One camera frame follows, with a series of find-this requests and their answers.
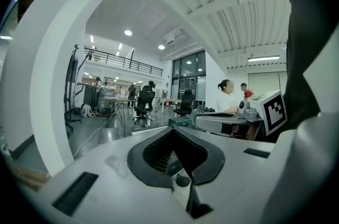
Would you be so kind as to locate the black wheeled monitor stand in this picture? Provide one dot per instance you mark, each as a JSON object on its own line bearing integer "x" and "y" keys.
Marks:
{"x": 71, "y": 85}

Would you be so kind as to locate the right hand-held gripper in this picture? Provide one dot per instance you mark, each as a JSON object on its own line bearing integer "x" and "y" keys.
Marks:
{"x": 275, "y": 111}

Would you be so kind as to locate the black balcony railing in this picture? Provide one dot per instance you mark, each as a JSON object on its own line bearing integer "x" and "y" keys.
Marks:
{"x": 124, "y": 61}

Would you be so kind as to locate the ceiling air conditioner unit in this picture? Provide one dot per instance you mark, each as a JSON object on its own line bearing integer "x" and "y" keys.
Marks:
{"x": 174, "y": 37}

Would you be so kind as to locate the round ceiling light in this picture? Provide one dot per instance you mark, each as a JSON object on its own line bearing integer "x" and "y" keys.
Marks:
{"x": 161, "y": 47}
{"x": 128, "y": 32}

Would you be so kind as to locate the long tube ceiling light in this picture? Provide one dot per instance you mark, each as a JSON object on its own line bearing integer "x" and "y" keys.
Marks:
{"x": 263, "y": 58}

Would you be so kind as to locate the black-framed glass doors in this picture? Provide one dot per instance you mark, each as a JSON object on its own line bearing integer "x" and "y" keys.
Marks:
{"x": 189, "y": 77}

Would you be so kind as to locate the long wooden table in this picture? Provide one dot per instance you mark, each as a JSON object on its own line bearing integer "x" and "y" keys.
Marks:
{"x": 169, "y": 100}

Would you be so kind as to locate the dark green box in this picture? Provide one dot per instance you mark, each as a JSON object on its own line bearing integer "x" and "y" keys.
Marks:
{"x": 179, "y": 121}

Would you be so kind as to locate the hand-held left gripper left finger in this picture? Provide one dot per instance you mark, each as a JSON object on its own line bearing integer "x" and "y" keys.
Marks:
{"x": 106, "y": 191}

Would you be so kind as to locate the black mesh office chair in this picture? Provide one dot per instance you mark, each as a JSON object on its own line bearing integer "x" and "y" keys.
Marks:
{"x": 185, "y": 105}
{"x": 145, "y": 103}

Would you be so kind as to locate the white backpack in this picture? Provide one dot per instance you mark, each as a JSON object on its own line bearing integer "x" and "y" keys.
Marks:
{"x": 87, "y": 110}

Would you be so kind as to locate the table with thin metal legs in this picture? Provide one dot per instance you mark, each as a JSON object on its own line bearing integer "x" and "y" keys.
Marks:
{"x": 119, "y": 106}

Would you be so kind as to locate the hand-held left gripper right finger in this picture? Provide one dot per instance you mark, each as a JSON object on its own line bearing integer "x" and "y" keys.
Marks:
{"x": 238, "y": 178}

